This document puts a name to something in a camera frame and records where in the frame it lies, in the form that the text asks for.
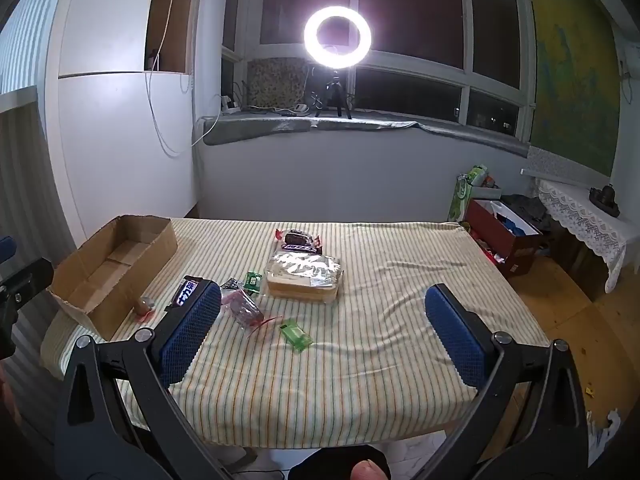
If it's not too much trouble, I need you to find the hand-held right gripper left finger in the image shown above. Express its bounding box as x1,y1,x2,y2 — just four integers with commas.
52,275,236,480

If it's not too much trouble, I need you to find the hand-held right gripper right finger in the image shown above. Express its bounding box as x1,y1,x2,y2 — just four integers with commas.
400,284,590,480

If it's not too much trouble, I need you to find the blue white snack bar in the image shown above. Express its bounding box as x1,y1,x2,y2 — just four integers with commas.
171,275,207,311

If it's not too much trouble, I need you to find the clear red snack packet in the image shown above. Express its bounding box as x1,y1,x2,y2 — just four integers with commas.
220,287,283,331

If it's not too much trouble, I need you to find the brown cardboard box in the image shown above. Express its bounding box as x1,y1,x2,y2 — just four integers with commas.
47,215,178,342

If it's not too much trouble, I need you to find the clear green candy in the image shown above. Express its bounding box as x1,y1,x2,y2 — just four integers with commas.
279,319,313,353

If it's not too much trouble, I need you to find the clear bread pack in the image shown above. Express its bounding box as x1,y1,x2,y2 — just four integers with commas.
265,251,345,305

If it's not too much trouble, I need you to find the red black snack packet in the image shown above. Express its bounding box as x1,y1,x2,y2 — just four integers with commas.
274,227,321,248

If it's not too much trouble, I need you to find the person's right hand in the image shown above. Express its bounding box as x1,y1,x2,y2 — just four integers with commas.
350,460,387,480

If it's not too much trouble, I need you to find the red box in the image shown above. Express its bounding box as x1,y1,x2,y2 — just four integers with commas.
465,199,543,278

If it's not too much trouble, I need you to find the striped yellow cloth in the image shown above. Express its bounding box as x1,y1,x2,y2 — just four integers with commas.
40,217,551,448

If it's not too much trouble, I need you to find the green shopping bag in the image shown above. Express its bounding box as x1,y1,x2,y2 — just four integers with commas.
447,164,501,223

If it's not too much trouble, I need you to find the dark cloth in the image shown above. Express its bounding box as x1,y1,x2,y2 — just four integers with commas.
500,195,551,233

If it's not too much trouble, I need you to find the white cabinet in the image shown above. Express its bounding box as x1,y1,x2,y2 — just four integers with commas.
45,0,201,246

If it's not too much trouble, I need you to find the white lace tablecloth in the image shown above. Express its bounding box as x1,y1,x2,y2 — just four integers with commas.
535,176,640,293

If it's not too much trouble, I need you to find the dark figurine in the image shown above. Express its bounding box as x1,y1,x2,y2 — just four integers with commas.
589,183,621,218

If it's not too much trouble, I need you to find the grey sill mat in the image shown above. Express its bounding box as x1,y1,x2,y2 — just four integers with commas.
192,110,531,161

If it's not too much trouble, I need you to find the patterned brown cushion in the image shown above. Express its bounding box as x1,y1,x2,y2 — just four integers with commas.
246,57,313,108

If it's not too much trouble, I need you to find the black tripod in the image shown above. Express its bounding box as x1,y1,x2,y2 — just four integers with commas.
315,67,353,121

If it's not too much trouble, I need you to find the large window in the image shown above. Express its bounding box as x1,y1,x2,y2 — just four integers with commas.
222,0,536,143

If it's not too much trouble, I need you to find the white cable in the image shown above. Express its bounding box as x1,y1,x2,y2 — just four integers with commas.
145,0,208,158

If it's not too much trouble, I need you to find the green yellow wall poster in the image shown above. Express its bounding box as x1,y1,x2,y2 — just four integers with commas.
525,0,623,178

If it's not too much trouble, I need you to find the white ring light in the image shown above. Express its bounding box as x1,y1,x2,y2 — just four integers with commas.
303,6,372,68

